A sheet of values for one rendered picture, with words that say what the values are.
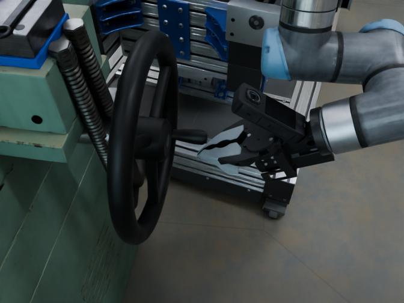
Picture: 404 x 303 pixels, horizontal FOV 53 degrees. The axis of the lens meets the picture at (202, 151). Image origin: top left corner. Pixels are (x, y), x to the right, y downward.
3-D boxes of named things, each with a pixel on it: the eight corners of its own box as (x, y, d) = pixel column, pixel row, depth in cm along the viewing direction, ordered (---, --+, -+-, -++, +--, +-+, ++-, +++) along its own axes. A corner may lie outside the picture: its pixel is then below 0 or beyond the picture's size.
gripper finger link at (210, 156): (208, 186, 69) (258, 175, 65) (190, 165, 65) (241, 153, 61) (211, 171, 71) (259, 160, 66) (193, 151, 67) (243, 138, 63)
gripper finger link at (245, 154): (220, 172, 63) (273, 160, 59) (215, 166, 62) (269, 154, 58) (223, 149, 66) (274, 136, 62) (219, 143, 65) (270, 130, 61)
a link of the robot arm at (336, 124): (351, 124, 52) (346, 83, 57) (316, 133, 54) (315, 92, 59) (365, 159, 57) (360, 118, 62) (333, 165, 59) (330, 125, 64)
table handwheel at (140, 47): (128, 286, 43) (153, 6, 39) (-46, 259, 45) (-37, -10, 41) (175, 214, 72) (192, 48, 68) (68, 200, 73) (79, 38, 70)
